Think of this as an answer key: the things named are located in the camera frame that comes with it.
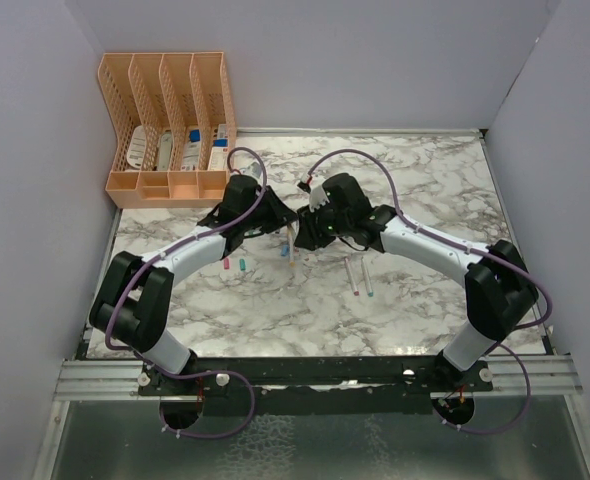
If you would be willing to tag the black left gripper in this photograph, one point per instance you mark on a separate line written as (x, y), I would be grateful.
(280, 213)

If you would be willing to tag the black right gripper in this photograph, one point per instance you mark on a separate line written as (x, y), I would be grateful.
(308, 237)

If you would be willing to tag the yellow cap marker pen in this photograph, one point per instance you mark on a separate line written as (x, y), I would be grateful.
(291, 246)

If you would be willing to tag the pink cap marker pen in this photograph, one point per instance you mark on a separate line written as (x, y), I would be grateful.
(351, 276)

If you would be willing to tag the teal cap marker pen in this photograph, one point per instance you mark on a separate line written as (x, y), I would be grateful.
(367, 277)

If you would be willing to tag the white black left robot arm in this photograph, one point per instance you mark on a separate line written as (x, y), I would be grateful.
(134, 298)

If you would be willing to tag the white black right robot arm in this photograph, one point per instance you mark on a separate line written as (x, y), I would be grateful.
(497, 293)

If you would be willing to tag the red white box in organizer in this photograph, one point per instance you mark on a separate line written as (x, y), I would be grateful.
(219, 149)

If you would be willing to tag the blue white box in organizer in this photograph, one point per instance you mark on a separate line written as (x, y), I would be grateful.
(191, 151)

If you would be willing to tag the white device in organizer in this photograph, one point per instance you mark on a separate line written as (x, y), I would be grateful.
(164, 151)

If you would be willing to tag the peach plastic file organizer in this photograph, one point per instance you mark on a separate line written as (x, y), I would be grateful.
(173, 117)

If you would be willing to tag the white paper card in organizer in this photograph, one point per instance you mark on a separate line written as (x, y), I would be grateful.
(136, 152)

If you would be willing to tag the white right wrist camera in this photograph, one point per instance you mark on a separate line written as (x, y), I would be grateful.
(318, 197)

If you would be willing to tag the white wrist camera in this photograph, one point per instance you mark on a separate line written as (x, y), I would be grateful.
(253, 169)
(318, 197)

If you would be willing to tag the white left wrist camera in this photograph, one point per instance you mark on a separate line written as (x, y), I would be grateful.
(253, 169)

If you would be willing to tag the black metal base rail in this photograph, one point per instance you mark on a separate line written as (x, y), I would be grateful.
(292, 386)

